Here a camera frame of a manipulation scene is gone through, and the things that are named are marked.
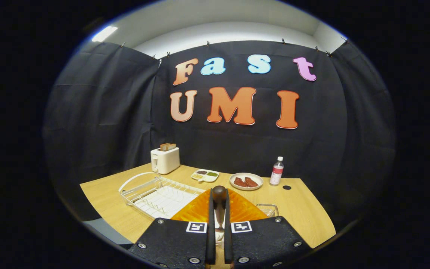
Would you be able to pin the white round plate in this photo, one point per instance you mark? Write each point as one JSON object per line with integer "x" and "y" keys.
{"x": 246, "y": 189}

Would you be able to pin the ceiling light panel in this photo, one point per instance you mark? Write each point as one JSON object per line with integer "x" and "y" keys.
{"x": 104, "y": 33}

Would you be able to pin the white toaster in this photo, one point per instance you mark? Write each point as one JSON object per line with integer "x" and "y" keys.
{"x": 164, "y": 160}

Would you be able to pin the white divided dish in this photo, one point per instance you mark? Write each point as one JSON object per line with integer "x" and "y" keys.
{"x": 209, "y": 179}

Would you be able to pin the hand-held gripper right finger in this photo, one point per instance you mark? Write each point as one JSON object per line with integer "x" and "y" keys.
{"x": 228, "y": 243}

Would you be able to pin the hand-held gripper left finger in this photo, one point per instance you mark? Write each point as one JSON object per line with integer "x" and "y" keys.
{"x": 210, "y": 239}

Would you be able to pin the black backdrop cloth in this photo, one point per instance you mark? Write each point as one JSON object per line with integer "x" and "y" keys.
{"x": 237, "y": 145}

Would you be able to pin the brown toast slice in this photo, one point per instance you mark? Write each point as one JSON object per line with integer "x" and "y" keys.
{"x": 164, "y": 147}
{"x": 172, "y": 146}

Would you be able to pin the red meat piece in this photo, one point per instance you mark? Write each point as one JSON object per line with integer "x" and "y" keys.
{"x": 252, "y": 182}
{"x": 239, "y": 182}

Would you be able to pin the row of black cloth clips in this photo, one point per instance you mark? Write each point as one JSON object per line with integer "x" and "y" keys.
{"x": 208, "y": 43}

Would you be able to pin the clear bottle red label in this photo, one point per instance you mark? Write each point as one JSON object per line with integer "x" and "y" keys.
{"x": 276, "y": 173}

